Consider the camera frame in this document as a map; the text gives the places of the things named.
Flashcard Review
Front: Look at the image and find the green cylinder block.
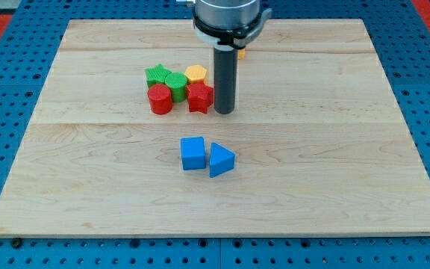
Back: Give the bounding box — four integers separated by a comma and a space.
164, 72, 188, 102

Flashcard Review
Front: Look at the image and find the light wooden board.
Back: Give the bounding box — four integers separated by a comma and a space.
0, 19, 430, 238

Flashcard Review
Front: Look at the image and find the green star block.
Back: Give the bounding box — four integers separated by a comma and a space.
145, 64, 172, 88

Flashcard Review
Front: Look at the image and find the red star block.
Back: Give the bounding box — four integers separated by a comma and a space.
186, 83, 214, 114

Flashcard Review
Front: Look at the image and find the red cylinder block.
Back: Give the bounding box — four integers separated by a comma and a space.
147, 84, 172, 115

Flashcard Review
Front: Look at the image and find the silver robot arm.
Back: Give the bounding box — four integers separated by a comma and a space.
175, 0, 272, 51

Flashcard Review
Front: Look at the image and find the blue triangle block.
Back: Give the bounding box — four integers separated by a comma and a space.
209, 143, 236, 178

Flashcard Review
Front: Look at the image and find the blue cube block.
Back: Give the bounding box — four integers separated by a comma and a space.
180, 137, 206, 170

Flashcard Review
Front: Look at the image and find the yellow block behind tool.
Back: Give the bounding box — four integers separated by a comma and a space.
237, 49, 246, 60

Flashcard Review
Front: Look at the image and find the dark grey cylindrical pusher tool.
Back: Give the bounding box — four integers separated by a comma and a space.
214, 49, 237, 114

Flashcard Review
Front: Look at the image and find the yellow hexagon block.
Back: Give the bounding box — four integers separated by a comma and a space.
184, 64, 208, 84

